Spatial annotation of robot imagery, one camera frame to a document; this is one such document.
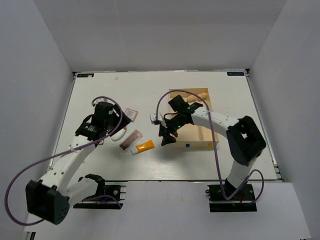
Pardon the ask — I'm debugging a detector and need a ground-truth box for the cream three-compartment organizer box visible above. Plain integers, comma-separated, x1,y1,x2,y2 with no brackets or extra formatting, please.
168,88,214,151

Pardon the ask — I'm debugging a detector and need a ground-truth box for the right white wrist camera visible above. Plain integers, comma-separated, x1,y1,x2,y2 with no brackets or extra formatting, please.
149,112,166,127

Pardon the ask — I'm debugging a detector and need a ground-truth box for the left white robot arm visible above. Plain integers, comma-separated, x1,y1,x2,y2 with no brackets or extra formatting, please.
25,101,131,225

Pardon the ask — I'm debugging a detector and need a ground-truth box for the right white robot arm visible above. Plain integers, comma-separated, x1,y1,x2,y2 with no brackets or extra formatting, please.
150,95,267,200

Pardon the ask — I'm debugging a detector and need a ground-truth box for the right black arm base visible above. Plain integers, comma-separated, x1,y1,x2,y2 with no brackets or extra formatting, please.
205,184,257,213

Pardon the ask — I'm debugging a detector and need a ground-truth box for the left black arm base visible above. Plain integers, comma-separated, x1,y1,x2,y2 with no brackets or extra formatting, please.
73,174,127,210

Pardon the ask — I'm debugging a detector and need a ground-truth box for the long clear eyeshadow palette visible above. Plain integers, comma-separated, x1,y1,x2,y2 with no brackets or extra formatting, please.
119,129,143,152

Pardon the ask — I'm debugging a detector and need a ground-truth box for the dark table corner label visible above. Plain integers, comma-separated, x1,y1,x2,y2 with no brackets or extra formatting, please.
226,71,245,77

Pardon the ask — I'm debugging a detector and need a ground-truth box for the white bottle brown cap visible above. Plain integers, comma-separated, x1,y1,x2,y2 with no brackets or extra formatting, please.
111,128,127,142

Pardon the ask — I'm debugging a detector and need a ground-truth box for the peach square compact case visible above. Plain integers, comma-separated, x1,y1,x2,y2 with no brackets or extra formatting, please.
124,108,138,122

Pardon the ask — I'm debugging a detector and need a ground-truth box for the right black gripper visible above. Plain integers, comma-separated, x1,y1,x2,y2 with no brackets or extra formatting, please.
158,113,185,146

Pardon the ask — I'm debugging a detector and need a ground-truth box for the left table corner label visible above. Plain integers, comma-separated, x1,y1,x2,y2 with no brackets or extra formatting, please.
76,73,95,78

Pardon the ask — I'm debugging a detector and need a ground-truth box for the beige makeup sponge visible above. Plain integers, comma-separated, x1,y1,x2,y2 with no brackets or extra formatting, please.
186,95,198,103
197,92,208,99

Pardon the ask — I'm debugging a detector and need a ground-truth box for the orange sunscreen tube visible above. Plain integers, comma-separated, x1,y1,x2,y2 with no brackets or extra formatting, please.
130,140,155,155

